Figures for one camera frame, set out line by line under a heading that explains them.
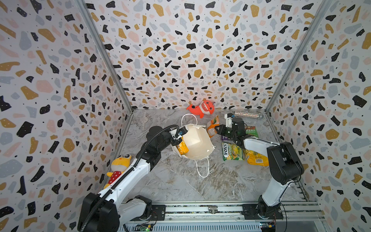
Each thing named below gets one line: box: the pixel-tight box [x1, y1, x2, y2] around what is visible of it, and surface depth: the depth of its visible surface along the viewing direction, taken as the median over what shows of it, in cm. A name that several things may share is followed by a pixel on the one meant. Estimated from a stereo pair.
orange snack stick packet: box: [206, 115, 220, 138], surface depth 98 cm
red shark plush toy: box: [186, 100, 215, 119], surface depth 119 cm
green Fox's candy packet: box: [221, 142, 244, 161], surface depth 96 cm
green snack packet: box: [245, 126, 259, 138], surface depth 108 cm
